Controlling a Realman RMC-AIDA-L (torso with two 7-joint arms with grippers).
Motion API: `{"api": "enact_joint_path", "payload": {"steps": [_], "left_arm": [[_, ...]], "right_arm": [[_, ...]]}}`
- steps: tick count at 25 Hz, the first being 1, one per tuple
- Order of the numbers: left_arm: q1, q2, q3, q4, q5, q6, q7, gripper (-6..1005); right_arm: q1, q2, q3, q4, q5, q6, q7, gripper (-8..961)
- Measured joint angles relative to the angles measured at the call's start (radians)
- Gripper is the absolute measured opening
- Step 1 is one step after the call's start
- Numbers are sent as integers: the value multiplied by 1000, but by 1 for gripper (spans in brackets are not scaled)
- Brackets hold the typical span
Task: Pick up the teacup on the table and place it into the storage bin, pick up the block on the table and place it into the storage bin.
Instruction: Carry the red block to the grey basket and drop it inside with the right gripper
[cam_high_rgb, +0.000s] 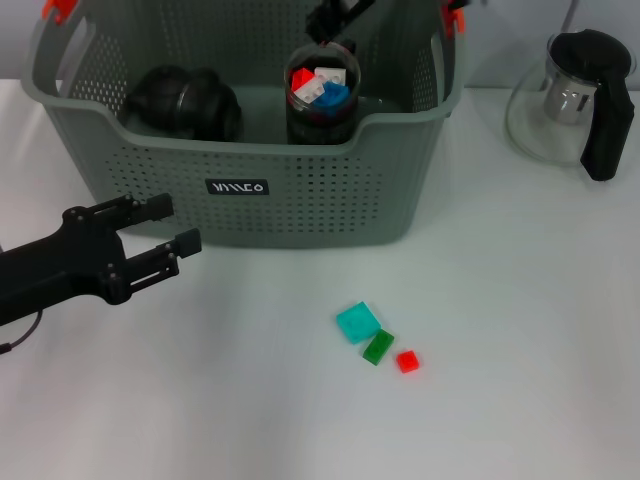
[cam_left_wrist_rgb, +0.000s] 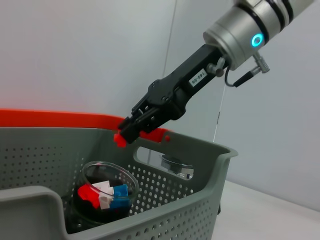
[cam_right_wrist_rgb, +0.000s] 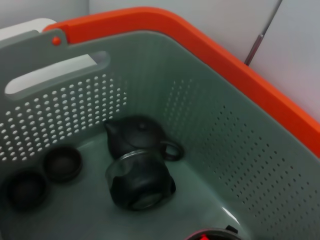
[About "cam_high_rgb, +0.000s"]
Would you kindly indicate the white toy brick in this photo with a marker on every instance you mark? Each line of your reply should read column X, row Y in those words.
column 331, row 75
column 311, row 91

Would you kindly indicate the black ceramic teapot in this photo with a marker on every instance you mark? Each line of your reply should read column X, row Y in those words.
column 150, row 100

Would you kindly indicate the glass teacup with black holder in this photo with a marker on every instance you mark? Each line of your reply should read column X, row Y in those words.
column 292, row 107
column 320, row 141
column 215, row 110
column 300, row 125

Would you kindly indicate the grey perforated storage bin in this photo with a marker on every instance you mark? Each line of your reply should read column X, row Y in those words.
column 300, row 210

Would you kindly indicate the blue square toy plate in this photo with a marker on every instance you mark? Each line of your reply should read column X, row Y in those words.
column 332, row 97

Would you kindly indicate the red sloped toy brick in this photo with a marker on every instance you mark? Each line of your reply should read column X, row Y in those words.
column 301, row 80

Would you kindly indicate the teal square toy plate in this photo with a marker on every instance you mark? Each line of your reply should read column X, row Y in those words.
column 357, row 322

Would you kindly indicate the translucent green toy brick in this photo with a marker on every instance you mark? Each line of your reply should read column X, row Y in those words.
column 377, row 347

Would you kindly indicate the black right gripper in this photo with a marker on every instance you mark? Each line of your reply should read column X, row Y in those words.
column 357, row 6

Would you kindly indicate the small red toy brick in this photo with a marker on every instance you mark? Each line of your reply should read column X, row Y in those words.
column 408, row 362

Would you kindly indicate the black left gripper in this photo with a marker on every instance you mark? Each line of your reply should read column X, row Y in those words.
column 55, row 270

